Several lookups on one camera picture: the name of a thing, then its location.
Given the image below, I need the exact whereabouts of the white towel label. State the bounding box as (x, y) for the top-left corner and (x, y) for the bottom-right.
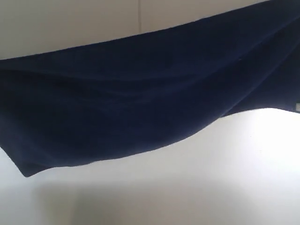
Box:
(295, 102), (300, 112)

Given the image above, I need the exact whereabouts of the blue microfibre towel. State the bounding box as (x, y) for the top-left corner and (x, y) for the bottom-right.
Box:
(0, 0), (300, 177)

